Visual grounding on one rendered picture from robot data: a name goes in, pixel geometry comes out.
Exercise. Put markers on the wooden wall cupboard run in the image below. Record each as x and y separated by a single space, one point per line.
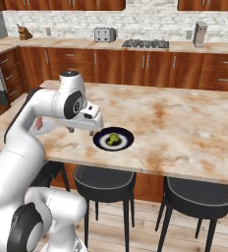
209 4
63 4

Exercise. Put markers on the wooden base cupboard run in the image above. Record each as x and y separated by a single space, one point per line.
158 69

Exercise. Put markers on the grey coffee machine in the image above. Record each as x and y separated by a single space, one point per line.
199 33

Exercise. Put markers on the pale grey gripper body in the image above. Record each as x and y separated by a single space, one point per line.
83 124

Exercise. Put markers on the white plate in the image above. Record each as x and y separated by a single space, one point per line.
49 127

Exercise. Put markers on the green broccoli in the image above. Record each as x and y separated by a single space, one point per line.
112 139

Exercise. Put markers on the wooden knife block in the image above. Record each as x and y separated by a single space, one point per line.
24 32

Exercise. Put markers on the red steak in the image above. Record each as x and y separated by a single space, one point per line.
39 124

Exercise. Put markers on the wooden island cabinet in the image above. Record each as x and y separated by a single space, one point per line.
148 187

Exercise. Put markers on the silver toaster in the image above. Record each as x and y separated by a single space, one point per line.
104 34

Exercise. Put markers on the wooden drawer run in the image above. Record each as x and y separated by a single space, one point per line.
9 74

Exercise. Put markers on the black round stool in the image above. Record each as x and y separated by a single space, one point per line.
198 198
104 183
48 174

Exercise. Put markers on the black gas hob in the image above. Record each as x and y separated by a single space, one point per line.
145 43

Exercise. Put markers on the dark blue plate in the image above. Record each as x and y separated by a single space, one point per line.
125 139

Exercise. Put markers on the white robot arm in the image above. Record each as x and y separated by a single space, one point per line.
17 164

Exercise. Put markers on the grey wall socket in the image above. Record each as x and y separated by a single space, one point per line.
48 31
188 34

